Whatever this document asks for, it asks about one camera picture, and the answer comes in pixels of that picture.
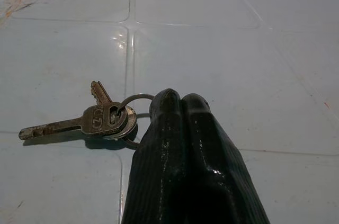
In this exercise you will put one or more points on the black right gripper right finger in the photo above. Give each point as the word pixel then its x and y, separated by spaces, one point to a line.
pixel 212 165

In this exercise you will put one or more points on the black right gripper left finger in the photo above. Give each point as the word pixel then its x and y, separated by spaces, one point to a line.
pixel 164 160

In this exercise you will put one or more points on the short brass key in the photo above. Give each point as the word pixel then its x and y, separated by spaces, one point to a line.
pixel 100 93

